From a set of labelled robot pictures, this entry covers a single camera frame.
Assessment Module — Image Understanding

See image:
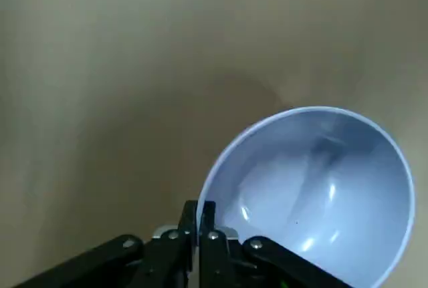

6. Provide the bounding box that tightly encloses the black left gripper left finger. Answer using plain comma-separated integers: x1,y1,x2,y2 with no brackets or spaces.
13,200,199,288

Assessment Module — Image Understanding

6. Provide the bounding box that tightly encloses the purple plastic bowl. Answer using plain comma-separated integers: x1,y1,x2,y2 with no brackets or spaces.
197,106,417,288

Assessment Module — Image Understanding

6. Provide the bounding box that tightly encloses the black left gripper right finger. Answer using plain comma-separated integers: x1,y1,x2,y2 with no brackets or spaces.
199,200,355,288

